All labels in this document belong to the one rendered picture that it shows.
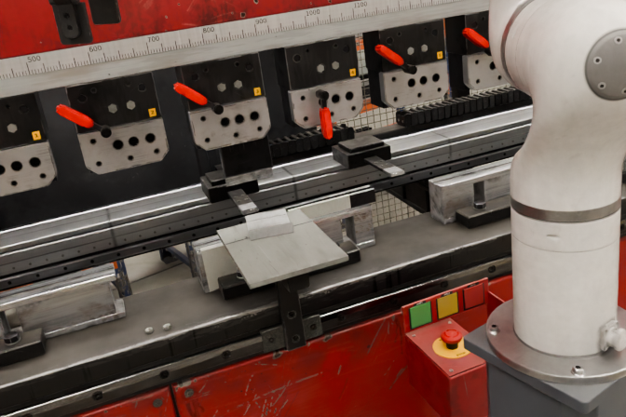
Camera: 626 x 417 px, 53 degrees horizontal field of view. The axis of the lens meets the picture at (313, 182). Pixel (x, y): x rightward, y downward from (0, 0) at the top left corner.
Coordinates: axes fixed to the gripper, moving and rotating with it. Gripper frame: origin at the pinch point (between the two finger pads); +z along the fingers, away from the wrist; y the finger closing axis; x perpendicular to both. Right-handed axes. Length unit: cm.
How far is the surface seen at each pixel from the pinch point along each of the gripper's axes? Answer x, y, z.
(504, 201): -62, 63, 58
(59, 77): 22.0, 35.7, 15.5
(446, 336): -43, 25, 65
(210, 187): 6, 63, 51
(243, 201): -3, 56, 52
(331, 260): -23, 24, 47
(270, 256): -12, 28, 48
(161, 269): 79, 219, 177
